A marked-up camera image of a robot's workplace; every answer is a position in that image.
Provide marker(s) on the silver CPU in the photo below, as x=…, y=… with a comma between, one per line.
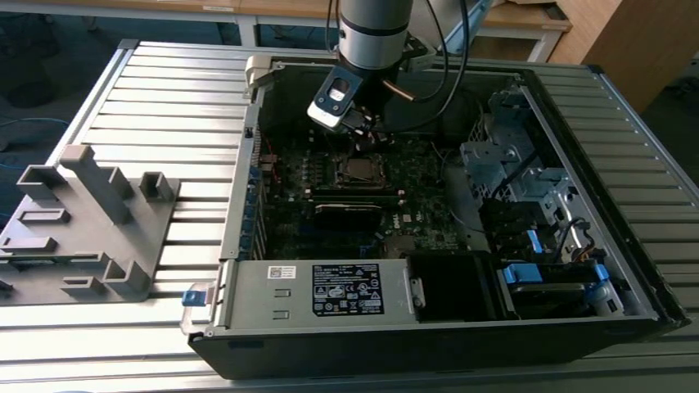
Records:
x=362, y=168

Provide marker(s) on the metal locking lever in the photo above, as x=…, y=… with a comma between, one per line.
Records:
x=363, y=178

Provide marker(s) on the CPU socket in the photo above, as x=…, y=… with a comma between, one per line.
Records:
x=363, y=184

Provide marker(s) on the black RAM slot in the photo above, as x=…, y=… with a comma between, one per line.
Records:
x=355, y=190

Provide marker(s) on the metal drive cage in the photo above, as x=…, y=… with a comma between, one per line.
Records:
x=486, y=157

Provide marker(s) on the beige case latch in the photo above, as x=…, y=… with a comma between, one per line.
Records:
x=255, y=65

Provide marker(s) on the green motherboard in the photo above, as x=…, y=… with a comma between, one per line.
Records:
x=431, y=213

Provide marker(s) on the black graphics card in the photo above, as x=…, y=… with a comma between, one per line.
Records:
x=347, y=225

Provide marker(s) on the wooden desk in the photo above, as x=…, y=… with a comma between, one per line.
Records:
x=137, y=5
x=538, y=22

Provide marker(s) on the brown chipset heatsink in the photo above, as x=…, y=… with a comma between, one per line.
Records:
x=399, y=245

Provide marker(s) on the blue disk carrier clip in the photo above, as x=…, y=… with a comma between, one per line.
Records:
x=535, y=241

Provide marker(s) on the wooden cabinet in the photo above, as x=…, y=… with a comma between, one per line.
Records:
x=629, y=41

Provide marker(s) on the hard disk in blue carrier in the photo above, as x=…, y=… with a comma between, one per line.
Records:
x=522, y=273

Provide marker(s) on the silver power supply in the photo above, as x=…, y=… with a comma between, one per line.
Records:
x=257, y=294

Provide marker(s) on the blue case latch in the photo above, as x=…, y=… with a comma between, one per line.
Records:
x=194, y=297

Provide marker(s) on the grey parts rack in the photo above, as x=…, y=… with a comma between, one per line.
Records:
x=98, y=229

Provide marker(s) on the black PC case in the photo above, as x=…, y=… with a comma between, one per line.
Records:
x=382, y=352

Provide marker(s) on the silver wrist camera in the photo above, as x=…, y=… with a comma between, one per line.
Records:
x=333, y=98

